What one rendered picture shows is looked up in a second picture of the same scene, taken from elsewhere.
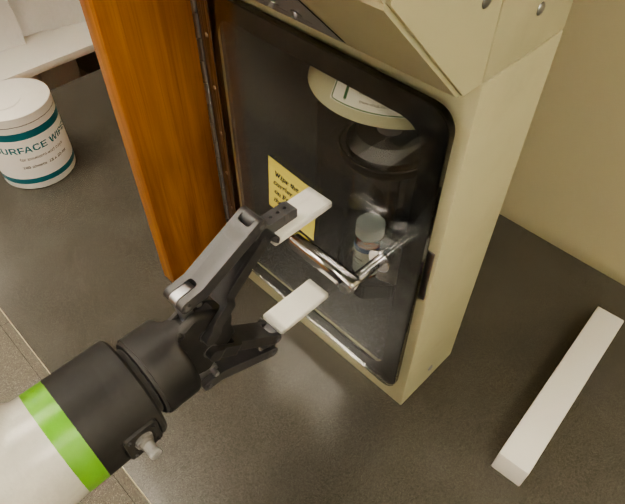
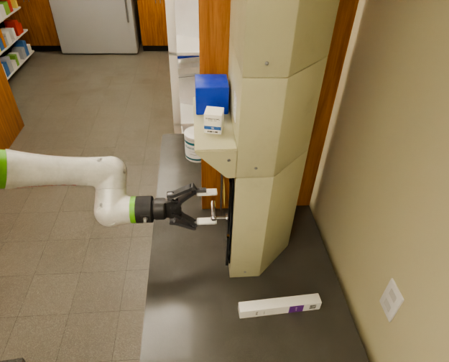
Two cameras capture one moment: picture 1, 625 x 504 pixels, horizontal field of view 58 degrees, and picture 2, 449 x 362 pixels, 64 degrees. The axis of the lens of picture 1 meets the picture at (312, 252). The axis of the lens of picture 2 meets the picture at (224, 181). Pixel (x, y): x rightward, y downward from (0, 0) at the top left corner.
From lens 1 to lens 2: 0.79 m
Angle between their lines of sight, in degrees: 29
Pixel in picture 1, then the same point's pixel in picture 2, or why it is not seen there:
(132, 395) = (147, 207)
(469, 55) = (226, 169)
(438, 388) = (245, 281)
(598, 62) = (357, 205)
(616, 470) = (273, 337)
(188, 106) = not seen: hidden behind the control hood
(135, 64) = not seen: hidden behind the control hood
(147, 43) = not seen: hidden behind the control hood
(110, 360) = (149, 198)
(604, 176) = (353, 251)
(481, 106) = (237, 183)
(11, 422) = (126, 198)
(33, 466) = (123, 207)
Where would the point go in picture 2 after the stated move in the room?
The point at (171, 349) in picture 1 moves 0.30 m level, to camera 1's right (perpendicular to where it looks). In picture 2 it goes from (161, 204) to (231, 251)
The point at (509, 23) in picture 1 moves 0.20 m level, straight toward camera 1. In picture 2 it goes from (241, 167) to (175, 189)
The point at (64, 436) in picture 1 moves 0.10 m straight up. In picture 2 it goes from (131, 206) to (127, 182)
